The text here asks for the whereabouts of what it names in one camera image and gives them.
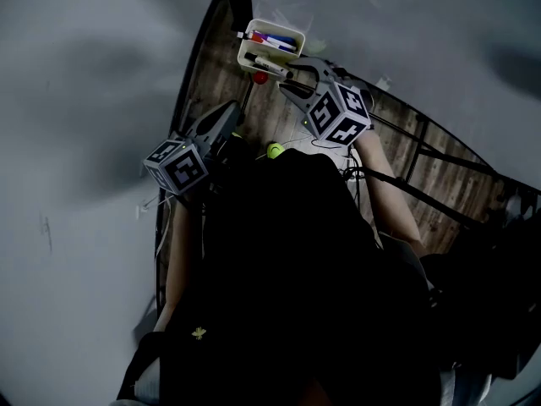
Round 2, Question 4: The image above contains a grey shoulder strap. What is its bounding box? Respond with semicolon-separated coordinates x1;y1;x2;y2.
109;331;164;406
439;368;494;406

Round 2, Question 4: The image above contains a blue marker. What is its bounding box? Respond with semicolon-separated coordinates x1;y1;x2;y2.
270;35;298;52

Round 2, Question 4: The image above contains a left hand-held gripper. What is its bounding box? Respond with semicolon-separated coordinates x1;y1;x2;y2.
143;101;242;196

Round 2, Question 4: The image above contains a person's left forearm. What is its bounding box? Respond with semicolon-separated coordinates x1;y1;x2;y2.
151;192;204;333

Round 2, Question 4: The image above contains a black and white marker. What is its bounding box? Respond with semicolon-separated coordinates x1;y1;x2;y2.
244;52;294;80

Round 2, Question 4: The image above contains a person's right forearm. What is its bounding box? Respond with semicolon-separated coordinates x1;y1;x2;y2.
352;129;426;255

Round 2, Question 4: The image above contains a thick black cable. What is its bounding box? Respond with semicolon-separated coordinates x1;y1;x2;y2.
361;167;487;232

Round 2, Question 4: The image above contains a person's black shirt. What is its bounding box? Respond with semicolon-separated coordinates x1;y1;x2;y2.
158;148;445;406

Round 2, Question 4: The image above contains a bundle of thin black cables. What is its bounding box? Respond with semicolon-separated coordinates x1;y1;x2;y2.
340;158;365;202

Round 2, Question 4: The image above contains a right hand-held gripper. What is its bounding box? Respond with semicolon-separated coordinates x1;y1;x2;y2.
277;56;375;147

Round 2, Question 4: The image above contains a white plastic tray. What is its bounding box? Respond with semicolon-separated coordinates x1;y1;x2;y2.
236;18;307;75

